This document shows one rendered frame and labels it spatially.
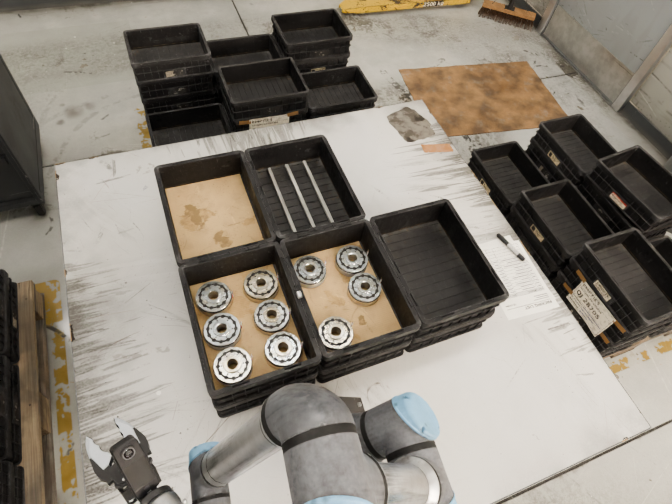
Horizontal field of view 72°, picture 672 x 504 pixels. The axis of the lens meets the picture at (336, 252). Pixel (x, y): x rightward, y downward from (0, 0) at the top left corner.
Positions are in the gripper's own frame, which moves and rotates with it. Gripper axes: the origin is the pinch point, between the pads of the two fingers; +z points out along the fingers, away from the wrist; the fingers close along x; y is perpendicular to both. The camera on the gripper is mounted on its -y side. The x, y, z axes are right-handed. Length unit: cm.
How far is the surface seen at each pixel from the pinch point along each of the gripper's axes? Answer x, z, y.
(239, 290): 50, 21, 10
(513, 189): 223, 8, 44
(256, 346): 42.8, 4.8, 15.6
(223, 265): 49, 27, 3
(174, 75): 118, 161, -1
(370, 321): 73, -12, 15
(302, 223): 82, 27, 4
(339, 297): 71, -1, 12
